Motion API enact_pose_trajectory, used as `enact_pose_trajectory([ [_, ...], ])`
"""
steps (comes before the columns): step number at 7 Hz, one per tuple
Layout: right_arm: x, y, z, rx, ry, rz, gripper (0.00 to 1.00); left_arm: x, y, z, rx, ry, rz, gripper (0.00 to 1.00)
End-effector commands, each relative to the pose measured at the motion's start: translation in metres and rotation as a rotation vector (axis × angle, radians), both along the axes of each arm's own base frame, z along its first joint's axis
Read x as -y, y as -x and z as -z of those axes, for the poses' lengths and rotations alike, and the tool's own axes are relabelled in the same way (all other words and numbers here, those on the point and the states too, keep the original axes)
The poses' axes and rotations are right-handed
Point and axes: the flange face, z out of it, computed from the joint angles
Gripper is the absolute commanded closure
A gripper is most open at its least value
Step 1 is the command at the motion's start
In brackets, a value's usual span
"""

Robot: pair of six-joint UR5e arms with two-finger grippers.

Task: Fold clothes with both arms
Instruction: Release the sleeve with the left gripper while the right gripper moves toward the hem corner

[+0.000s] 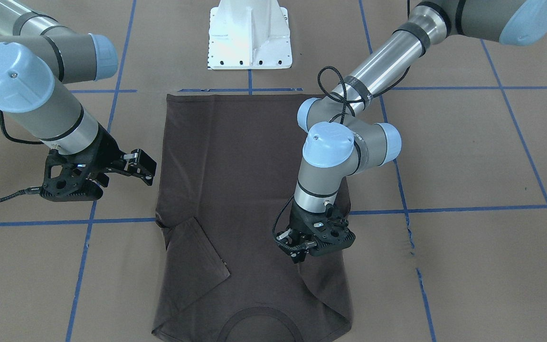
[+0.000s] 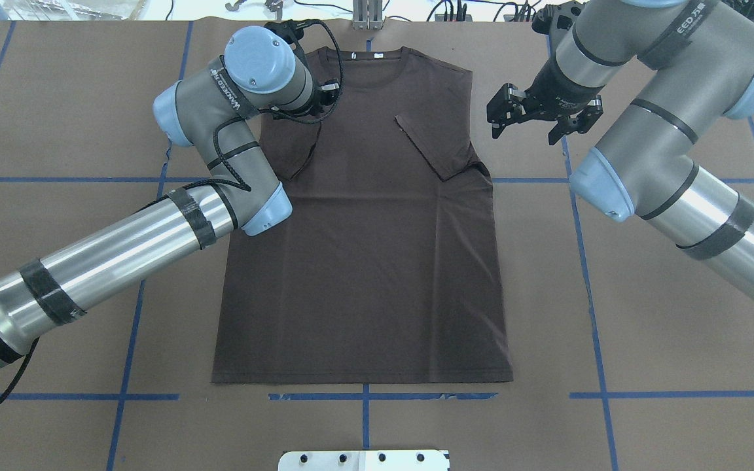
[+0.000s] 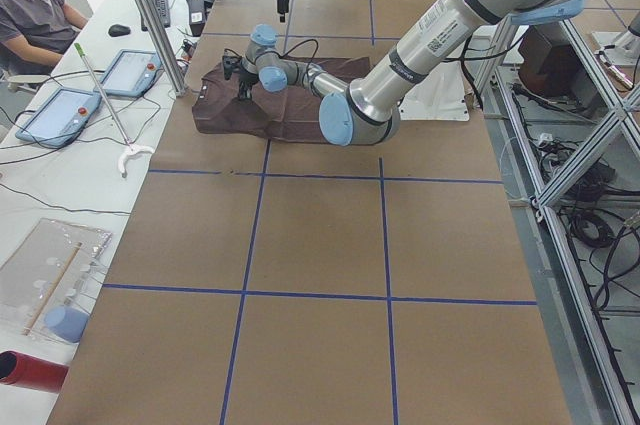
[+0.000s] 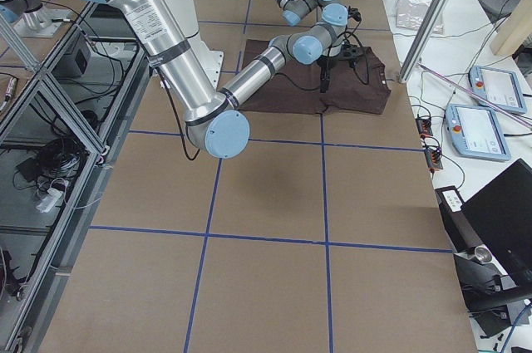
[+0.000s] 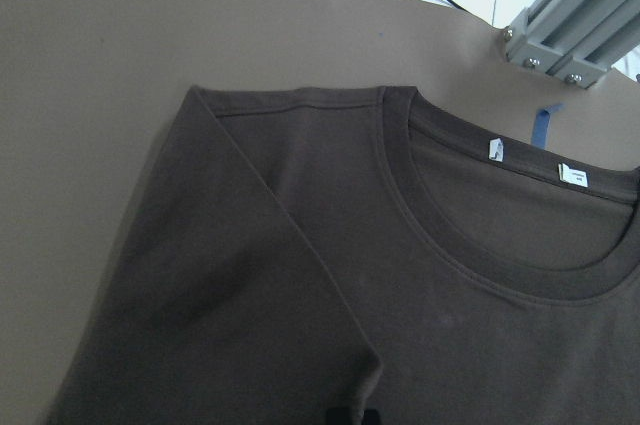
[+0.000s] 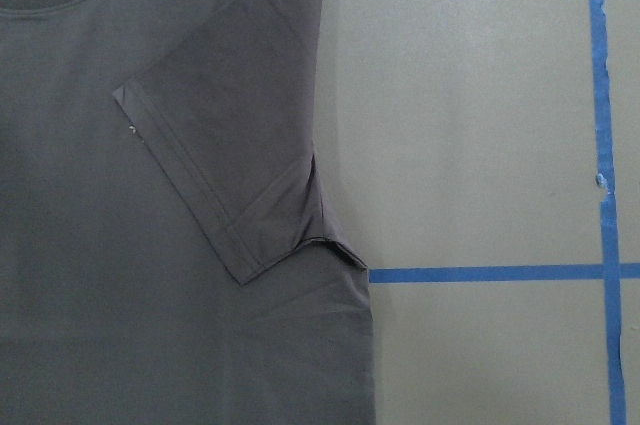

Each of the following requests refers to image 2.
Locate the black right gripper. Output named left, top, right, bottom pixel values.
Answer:
left=486, top=59, right=603, bottom=146

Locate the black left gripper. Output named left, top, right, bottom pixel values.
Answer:
left=308, top=62, right=342, bottom=118

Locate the dark brown t-shirt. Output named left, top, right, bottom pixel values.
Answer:
left=211, top=46, right=514, bottom=384

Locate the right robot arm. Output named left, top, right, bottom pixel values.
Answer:
left=486, top=1, right=754, bottom=300

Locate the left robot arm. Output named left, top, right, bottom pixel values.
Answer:
left=0, top=19, right=343, bottom=369

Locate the grey reacher grabber tool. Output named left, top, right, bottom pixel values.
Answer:
left=224, top=0, right=285, bottom=13

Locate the aluminium frame post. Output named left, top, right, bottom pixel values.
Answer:
left=352, top=0, right=386, bottom=31

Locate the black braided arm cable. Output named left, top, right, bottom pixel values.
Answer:
left=0, top=20, right=345, bottom=414

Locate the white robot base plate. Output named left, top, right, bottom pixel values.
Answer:
left=278, top=449, right=451, bottom=470

